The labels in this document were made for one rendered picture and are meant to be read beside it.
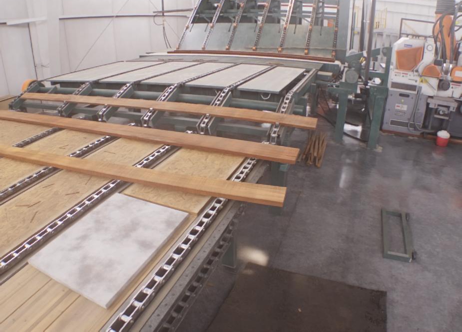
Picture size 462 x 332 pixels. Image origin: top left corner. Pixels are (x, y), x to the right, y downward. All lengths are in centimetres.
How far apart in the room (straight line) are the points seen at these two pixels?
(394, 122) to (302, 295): 409
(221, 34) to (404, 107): 458
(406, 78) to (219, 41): 436
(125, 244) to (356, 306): 156
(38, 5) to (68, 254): 663
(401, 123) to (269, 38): 351
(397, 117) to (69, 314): 537
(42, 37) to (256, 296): 678
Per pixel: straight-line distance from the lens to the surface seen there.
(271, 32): 732
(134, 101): 317
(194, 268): 118
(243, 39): 734
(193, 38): 790
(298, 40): 704
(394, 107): 558
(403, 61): 552
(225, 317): 202
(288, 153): 197
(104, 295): 114
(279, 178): 266
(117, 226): 143
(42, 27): 747
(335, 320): 210
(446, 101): 568
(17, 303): 129
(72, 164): 206
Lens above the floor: 167
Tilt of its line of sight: 25 degrees down
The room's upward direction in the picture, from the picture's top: straight up
